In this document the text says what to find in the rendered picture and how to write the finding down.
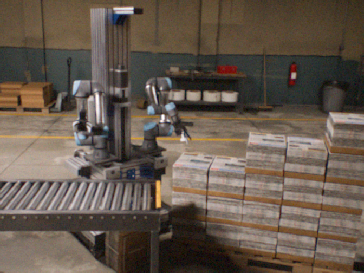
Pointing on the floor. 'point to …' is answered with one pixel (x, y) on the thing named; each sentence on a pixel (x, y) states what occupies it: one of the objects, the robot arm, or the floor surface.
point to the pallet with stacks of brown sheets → (27, 97)
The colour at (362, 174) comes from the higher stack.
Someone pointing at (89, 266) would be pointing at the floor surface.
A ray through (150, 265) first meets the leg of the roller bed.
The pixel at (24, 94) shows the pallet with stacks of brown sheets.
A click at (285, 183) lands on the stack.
